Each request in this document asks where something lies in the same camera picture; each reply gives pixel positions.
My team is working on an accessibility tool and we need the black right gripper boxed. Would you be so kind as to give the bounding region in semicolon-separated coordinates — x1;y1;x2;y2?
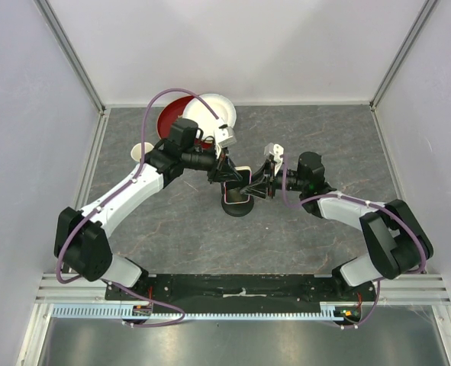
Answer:
240;159;306;201

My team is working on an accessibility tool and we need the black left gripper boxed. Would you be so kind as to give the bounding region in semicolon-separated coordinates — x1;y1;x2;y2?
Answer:
183;144;243;185

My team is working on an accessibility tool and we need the pink smartphone black screen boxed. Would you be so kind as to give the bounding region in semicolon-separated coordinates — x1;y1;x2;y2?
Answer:
221;166;252;205

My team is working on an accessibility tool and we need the black phone stand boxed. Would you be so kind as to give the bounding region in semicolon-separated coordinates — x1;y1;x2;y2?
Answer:
221;195;254;217

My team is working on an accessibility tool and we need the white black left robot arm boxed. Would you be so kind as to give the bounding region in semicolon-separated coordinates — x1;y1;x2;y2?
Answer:
54;118;241;300

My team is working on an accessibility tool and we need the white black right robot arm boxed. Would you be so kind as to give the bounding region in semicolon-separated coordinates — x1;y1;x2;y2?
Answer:
240;152;433;300

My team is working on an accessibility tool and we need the white paper plate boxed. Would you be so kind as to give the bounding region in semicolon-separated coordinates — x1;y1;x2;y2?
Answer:
182;93;237;140

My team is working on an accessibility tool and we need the red round tray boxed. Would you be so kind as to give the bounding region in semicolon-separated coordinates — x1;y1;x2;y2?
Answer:
156;96;214;149

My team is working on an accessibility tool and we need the blue white paper cup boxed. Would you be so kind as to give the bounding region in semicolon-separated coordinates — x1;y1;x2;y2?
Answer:
130;142;154;162

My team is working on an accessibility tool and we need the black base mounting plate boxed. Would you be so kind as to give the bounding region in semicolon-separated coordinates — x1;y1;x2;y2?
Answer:
105;272;377;306

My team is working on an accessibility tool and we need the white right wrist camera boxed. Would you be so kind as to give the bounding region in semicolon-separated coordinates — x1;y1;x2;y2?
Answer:
264;143;285;175

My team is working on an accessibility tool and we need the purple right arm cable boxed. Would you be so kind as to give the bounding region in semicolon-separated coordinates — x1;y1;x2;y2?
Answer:
281;154;428;331

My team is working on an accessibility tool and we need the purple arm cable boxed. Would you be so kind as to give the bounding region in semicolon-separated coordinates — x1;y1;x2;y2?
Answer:
56;88;188;329
281;154;428;331

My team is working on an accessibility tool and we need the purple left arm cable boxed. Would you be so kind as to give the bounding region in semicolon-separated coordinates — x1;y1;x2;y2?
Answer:
56;88;188;329

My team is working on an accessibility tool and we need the light blue cable duct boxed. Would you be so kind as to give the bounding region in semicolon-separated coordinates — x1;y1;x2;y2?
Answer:
51;303;345;322

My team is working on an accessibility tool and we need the aluminium front rail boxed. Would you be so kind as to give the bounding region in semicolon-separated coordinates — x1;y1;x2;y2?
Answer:
35;274;451;306

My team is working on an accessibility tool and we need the aluminium frame post left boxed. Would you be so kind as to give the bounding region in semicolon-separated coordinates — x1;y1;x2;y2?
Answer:
34;0;105;114

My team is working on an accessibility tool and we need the aluminium frame post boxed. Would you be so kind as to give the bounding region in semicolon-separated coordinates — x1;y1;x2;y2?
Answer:
369;0;439;112
34;0;105;114

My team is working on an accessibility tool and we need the aluminium frame post right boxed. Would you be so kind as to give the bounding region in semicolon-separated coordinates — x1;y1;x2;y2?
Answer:
369;0;439;112

